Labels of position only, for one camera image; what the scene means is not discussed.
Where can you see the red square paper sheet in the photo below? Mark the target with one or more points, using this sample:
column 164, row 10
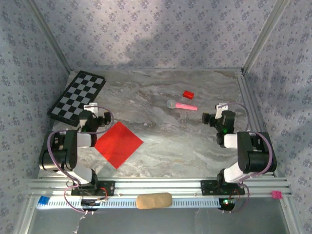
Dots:
column 118, row 145

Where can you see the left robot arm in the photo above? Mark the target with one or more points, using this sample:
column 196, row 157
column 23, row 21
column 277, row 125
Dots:
column 58, row 156

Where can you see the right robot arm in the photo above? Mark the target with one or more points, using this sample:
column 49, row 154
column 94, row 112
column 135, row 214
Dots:
column 256, row 156

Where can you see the black white chessboard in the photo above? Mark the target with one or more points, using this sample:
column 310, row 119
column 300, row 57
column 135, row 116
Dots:
column 78, row 95

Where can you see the pink toy microphone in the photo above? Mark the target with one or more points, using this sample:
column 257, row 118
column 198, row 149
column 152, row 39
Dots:
column 182, row 105

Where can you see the small red block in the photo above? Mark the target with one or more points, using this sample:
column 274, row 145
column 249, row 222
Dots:
column 188, row 94

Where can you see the black round controller board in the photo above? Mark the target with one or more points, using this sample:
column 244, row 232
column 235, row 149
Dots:
column 226, row 203
column 89, row 202

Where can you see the small blue block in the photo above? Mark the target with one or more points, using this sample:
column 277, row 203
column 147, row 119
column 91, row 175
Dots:
column 43, row 200

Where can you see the small pink block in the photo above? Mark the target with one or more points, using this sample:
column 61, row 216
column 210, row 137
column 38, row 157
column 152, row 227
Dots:
column 277, row 194

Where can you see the tan oblong pad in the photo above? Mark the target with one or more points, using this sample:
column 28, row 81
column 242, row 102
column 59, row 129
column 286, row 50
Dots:
column 153, row 200

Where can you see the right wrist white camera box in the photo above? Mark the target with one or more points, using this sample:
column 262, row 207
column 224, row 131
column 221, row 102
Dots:
column 220, row 109

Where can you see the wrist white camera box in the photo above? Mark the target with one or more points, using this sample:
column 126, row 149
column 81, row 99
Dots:
column 220, row 109
column 90, row 107

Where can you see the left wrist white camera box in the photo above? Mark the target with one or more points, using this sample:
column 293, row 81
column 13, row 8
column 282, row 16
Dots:
column 90, row 107

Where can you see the aluminium side rail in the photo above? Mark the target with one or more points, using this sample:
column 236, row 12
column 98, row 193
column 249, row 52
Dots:
column 243, row 92

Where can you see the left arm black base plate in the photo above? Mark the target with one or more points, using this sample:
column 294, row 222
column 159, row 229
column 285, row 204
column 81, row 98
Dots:
column 109, row 189

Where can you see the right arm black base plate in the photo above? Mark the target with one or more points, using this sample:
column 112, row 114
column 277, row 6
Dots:
column 207, row 187

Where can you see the aluminium frame post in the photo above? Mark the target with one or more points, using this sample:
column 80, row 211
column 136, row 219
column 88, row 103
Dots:
column 49, row 36
column 265, row 36

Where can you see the long aluminium base rail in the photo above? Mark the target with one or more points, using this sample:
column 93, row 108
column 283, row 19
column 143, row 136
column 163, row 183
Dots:
column 158, row 186

